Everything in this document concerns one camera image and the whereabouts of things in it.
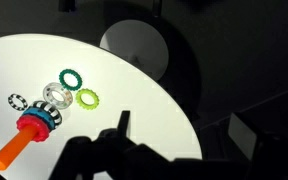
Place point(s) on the orange ring holder post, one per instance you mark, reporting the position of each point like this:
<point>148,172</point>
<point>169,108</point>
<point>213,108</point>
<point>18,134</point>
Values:
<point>15,146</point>

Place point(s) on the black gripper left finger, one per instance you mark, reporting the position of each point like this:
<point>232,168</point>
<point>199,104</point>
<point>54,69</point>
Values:
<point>123,124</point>

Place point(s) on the white round table base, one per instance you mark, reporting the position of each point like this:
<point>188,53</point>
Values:
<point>140,44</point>

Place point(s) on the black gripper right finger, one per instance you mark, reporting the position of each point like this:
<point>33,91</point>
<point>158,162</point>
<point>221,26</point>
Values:
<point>244,136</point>

